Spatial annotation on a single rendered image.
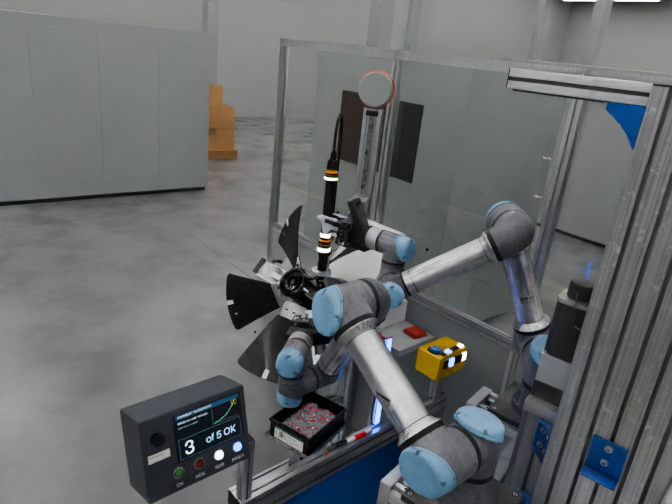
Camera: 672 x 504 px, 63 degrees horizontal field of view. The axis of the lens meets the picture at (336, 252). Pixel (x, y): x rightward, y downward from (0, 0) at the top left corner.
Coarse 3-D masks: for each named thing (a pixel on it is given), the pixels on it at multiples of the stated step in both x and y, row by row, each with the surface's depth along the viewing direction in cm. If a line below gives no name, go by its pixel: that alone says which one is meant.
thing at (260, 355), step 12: (276, 324) 197; (288, 324) 198; (264, 336) 196; (276, 336) 196; (252, 348) 195; (264, 348) 194; (276, 348) 194; (240, 360) 194; (252, 360) 193; (264, 360) 193; (252, 372) 192; (276, 372) 192
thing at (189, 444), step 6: (198, 432) 124; (186, 438) 122; (192, 438) 123; (198, 438) 124; (180, 444) 121; (186, 444) 122; (192, 444) 123; (198, 444) 124; (180, 450) 121; (186, 450) 122; (192, 450) 123; (198, 450) 124; (180, 456) 121; (186, 456) 122
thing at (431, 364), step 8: (432, 344) 197; (440, 344) 198; (448, 344) 198; (456, 344) 199; (424, 352) 192; (432, 352) 191; (456, 352) 194; (416, 360) 196; (424, 360) 193; (432, 360) 190; (440, 360) 188; (464, 360) 199; (416, 368) 197; (424, 368) 194; (432, 368) 191; (440, 368) 189; (448, 368) 193; (456, 368) 197; (432, 376) 191; (440, 376) 191
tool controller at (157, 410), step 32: (192, 384) 134; (224, 384) 132; (128, 416) 119; (160, 416) 118; (192, 416) 123; (224, 416) 128; (128, 448) 122; (160, 448) 118; (224, 448) 129; (160, 480) 119; (192, 480) 124
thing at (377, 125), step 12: (372, 108) 240; (372, 132) 243; (360, 144) 246; (372, 144) 246; (360, 156) 248; (372, 156) 246; (360, 168) 250; (372, 168) 248; (360, 180) 253; (372, 180) 250; (372, 192) 255
